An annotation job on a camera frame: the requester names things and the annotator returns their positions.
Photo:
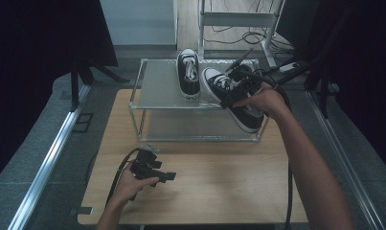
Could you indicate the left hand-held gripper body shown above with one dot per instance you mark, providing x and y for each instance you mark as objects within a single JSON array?
[{"x": 144, "y": 167}]

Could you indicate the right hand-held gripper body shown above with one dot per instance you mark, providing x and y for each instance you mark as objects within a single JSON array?
[{"x": 248, "y": 81}]

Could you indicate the black canvas shoe white laces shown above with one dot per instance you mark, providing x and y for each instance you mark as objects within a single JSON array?
[
  {"x": 245, "y": 118},
  {"x": 189, "y": 80}
]

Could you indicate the metal two-tier shoe rack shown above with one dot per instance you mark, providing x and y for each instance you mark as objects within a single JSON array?
[{"x": 162, "y": 86}]

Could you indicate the person's left hand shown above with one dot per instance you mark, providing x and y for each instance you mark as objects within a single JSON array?
[{"x": 130, "y": 188}]

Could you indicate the person's right hand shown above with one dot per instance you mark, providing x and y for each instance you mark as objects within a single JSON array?
[{"x": 265, "y": 100}]

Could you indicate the white power strip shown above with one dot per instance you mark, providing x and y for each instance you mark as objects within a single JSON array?
[{"x": 288, "y": 67}]

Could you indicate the white metal stand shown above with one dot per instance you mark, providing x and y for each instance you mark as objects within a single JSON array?
[{"x": 235, "y": 19}]

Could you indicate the black stand legs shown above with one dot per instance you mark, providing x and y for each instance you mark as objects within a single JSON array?
[{"x": 323, "y": 92}]

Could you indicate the black tripod stand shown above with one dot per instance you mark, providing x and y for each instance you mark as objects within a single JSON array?
[{"x": 75, "y": 86}]

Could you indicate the dark curtain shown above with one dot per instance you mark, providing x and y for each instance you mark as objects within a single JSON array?
[
  {"x": 366, "y": 64},
  {"x": 37, "y": 64}
]

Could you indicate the white panel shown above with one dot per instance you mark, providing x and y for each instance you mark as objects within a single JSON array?
[{"x": 138, "y": 20}]

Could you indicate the black square floor frame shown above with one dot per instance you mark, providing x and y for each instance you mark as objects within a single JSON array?
[{"x": 82, "y": 122}]

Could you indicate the aluminium floor rail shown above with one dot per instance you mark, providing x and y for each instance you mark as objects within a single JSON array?
[
  {"x": 50, "y": 159},
  {"x": 350, "y": 169}
]

